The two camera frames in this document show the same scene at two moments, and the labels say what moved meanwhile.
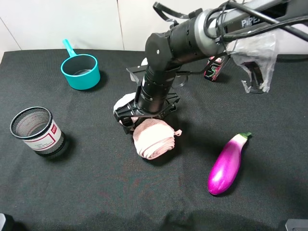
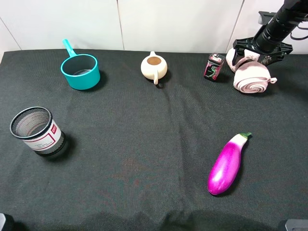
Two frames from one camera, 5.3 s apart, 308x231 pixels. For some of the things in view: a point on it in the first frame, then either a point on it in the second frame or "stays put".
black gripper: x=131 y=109 -> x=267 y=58
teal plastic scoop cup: x=82 y=70 stays put
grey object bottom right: x=297 y=224 stays put
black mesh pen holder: x=35 y=125 stays put
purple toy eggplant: x=224 y=169 stays put
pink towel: x=154 y=139 -> x=251 y=75
